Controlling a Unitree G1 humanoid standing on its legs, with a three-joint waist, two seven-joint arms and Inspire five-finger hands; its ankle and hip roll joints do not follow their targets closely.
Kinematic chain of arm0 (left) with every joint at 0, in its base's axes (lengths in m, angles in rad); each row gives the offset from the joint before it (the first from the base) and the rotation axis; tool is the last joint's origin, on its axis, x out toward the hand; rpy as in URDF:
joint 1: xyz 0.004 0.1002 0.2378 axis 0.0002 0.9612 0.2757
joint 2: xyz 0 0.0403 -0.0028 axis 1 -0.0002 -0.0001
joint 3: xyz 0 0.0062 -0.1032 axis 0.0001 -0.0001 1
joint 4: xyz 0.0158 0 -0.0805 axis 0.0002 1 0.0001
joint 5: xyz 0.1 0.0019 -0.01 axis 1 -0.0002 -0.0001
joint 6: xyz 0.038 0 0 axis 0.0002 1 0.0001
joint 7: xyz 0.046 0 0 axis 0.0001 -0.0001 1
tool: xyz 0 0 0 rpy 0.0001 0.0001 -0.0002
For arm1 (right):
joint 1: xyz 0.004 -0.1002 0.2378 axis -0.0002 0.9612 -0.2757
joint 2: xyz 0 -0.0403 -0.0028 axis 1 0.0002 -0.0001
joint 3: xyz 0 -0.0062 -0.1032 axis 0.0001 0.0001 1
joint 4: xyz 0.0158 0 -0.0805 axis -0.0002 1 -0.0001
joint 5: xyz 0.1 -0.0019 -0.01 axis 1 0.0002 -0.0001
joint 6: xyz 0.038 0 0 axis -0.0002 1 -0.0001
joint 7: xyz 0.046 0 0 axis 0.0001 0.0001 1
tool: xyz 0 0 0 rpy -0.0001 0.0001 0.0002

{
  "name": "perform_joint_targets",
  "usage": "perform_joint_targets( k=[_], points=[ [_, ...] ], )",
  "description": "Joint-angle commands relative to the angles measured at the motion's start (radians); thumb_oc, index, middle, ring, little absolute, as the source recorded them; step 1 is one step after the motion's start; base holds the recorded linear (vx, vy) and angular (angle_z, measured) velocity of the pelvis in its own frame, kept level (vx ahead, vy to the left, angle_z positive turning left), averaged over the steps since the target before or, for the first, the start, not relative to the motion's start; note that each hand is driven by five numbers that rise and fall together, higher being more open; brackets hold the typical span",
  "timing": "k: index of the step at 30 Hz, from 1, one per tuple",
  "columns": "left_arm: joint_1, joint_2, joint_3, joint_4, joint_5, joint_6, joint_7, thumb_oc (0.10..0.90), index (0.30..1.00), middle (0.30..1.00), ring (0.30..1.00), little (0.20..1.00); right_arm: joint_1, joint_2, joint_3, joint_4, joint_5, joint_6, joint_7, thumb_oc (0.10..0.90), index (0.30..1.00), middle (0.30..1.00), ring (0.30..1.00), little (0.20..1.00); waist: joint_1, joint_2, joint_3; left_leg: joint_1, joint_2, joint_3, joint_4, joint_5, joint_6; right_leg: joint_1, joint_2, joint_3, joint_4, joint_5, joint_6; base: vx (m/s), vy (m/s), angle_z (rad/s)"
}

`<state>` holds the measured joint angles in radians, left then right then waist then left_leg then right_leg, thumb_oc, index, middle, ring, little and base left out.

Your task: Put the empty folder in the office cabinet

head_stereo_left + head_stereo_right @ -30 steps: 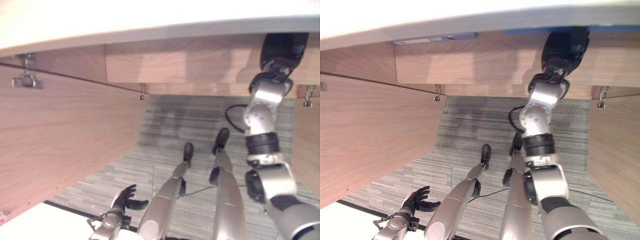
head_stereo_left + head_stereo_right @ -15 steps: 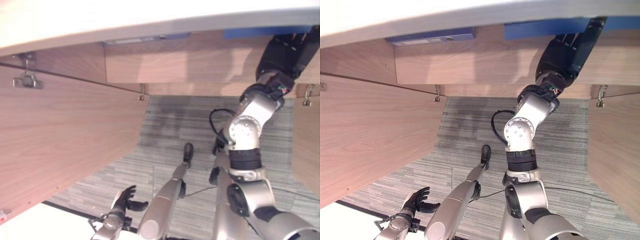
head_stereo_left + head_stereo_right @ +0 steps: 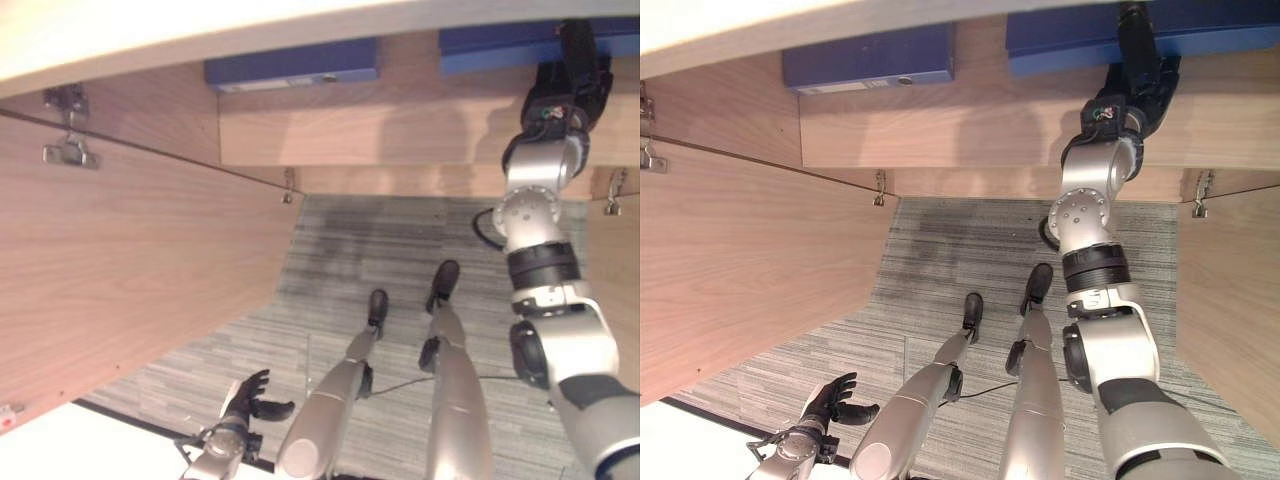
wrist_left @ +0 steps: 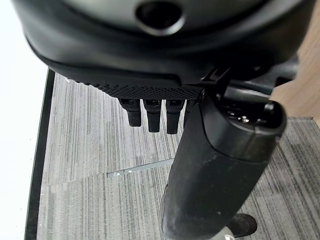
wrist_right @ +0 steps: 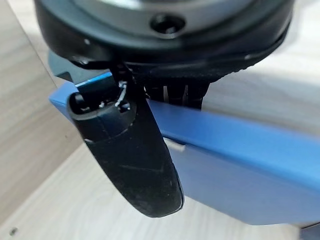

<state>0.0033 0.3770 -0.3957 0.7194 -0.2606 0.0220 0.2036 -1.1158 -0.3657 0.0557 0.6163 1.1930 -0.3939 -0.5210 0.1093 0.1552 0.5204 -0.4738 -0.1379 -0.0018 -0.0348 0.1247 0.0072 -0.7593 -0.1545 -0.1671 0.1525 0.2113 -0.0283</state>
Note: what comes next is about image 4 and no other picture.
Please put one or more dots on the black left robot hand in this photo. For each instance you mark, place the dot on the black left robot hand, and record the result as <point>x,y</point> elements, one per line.
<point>155,57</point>

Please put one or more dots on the brown wooden cabinet panel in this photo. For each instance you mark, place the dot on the brown wooden cabinet panel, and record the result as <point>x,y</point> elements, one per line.
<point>308,87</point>

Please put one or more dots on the grey metal floor strip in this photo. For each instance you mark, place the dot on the grey metal floor strip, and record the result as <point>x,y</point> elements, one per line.
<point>140,169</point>

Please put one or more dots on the black skirting board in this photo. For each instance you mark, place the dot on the black skirting board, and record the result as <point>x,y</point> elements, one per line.
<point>40,150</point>

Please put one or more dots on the dark robot foot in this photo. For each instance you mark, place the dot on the dark robot foot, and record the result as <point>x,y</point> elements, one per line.
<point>245,223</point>

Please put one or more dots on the silver robot leg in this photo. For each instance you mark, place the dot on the silver robot leg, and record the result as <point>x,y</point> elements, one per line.
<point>228,236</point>

